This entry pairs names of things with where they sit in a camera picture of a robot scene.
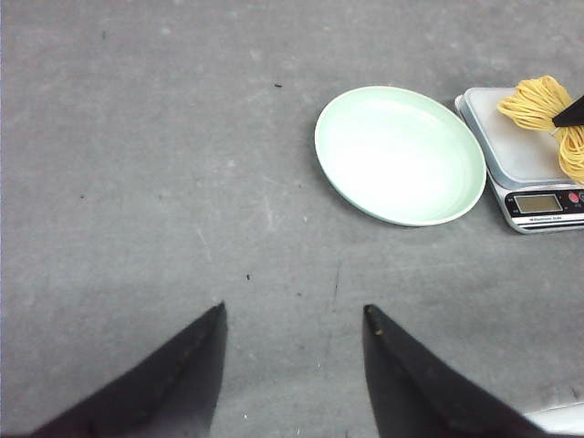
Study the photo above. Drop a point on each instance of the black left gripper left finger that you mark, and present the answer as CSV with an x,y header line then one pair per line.
x,y
171,393

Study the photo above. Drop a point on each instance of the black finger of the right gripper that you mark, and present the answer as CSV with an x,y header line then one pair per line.
x,y
572,116

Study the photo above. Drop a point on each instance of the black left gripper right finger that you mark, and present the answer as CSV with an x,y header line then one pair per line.
x,y
415,394

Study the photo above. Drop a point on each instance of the yellow vermicelli noodle bundle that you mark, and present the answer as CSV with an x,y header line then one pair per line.
x,y
533,105

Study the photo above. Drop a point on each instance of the silver digital kitchen scale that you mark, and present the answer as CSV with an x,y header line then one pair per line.
x,y
534,195

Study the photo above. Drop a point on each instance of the white object at corner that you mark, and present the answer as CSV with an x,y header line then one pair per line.
x,y
565,419

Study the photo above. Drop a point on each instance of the light green round plate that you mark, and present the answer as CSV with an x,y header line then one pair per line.
x,y
399,156

